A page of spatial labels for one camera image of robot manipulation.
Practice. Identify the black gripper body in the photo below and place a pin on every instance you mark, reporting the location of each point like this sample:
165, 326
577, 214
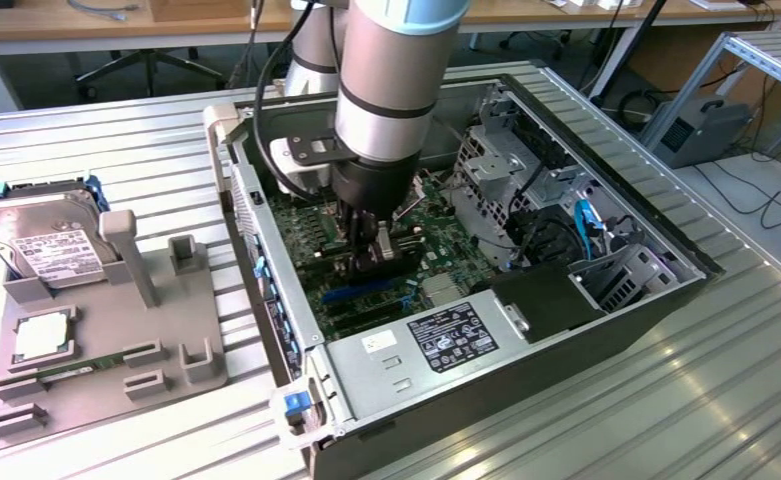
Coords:
377, 185

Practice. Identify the graphics card with metal bracket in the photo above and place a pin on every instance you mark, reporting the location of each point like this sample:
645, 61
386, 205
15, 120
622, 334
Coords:
403, 265

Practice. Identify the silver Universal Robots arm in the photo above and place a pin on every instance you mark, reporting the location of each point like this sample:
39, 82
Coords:
390, 75

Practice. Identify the metal socket cover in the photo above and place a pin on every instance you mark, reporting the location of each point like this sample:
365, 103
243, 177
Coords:
411, 200

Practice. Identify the green motherboard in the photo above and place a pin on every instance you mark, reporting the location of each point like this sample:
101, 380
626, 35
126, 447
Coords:
443, 240

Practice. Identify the blue expansion slot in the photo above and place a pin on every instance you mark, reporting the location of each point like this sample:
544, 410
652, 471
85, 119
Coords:
339, 296

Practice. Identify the silver chipset heatsink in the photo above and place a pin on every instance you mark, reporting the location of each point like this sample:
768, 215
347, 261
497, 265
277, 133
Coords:
441, 291

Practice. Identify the silver perforated drive cage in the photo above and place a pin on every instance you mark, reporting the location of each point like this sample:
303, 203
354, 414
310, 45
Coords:
480, 225

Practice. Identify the black expansion slot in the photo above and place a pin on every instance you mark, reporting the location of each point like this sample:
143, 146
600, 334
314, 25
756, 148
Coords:
366, 313
370, 325

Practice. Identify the black plastic air shroud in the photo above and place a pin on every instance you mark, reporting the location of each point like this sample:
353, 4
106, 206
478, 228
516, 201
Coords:
537, 300

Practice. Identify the silver power supply unit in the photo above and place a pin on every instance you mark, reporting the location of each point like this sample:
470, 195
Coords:
390, 380

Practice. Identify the blue case latch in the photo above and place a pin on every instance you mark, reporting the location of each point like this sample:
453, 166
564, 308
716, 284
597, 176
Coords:
295, 404

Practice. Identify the open black PC case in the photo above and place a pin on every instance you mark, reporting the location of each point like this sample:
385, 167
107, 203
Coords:
564, 365

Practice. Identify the silver disk bay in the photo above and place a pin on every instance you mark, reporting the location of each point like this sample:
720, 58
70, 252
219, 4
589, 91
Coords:
630, 280

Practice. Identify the black office chair base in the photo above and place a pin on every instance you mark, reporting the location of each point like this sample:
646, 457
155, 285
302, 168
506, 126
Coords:
553, 37
151, 57

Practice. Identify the grey parts rack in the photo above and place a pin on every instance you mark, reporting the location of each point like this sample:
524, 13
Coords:
97, 345

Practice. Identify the silver hard disk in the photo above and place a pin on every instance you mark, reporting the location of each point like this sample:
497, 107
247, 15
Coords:
43, 235

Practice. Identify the green RAM stick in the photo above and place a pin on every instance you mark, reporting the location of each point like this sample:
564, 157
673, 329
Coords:
93, 364

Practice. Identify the grey control box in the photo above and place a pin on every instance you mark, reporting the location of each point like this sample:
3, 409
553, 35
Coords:
704, 132

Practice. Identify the silver CPU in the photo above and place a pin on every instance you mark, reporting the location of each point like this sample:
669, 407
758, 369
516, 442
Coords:
43, 336

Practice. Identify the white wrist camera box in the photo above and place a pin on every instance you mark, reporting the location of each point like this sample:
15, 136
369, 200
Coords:
297, 170

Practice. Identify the wooden desk white frame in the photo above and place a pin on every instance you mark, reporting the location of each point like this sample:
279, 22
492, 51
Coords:
564, 15
63, 25

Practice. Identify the aluminium frame slat table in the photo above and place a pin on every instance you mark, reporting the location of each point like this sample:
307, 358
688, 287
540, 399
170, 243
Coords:
780, 57

